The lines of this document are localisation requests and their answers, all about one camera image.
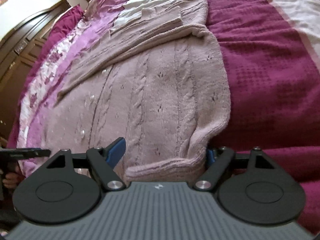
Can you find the pink purple floral bedspread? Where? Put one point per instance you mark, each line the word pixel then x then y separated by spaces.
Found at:
pixel 270 51

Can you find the pink knitted cardigan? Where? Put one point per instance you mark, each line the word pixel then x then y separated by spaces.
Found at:
pixel 159 82

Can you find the brown wooden headboard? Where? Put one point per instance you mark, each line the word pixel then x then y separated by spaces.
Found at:
pixel 19 50

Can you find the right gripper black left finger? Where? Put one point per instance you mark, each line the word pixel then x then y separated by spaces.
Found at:
pixel 69 185

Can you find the magenta pillow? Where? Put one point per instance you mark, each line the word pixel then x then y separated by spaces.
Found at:
pixel 62 26

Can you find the person's left hand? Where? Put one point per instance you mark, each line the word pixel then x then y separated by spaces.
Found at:
pixel 13 179

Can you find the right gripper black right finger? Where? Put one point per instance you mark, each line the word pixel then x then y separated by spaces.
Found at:
pixel 251 187

